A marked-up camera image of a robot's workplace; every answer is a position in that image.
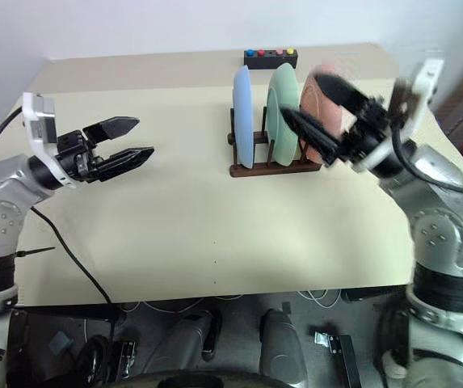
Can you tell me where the green plate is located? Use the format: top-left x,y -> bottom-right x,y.
265,62 -> 301,167

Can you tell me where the black button box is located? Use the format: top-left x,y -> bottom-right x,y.
242,48 -> 298,70

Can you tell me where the dark wooden dish rack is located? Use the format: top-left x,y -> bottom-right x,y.
227,105 -> 323,179

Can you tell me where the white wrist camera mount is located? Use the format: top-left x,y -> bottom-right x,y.
21,92 -> 83,192
351,57 -> 445,176

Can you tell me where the thin white cable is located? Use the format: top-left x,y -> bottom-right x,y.
294,288 -> 343,309

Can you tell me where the black cable tie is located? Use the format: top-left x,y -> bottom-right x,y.
15,247 -> 57,259

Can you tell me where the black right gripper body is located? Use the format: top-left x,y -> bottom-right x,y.
337,96 -> 394,163

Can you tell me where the small grey-blue block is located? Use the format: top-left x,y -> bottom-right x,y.
48,331 -> 74,354

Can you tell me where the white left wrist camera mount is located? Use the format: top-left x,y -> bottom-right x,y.
21,92 -> 83,192

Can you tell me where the blue plate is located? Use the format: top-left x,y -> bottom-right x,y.
231,64 -> 255,169

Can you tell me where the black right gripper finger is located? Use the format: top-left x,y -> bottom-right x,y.
280,105 -> 342,168
313,72 -> 372,119

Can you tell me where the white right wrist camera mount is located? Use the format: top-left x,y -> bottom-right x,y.
351,57 -> 445,176

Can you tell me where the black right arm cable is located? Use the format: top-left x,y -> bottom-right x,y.
389,120 -> 463,200

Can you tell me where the metal strap clasp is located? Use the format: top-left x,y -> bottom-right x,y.
111,340 -> 139,382

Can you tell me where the pink plate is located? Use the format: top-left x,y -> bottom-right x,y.
299,65 -> 358,165

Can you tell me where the black bracket with metal clasp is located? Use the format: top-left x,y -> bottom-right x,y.
313,331 -> 362,388

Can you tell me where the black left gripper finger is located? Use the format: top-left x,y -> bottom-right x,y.
93,147 -> 156,181
82,116 -> 141,146

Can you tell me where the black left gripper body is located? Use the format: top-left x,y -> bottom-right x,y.
54,129 -> 103,183

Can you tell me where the dark rounded grey shape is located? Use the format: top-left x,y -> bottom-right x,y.
259,308 -> 308,386
141,310 -> 225,373

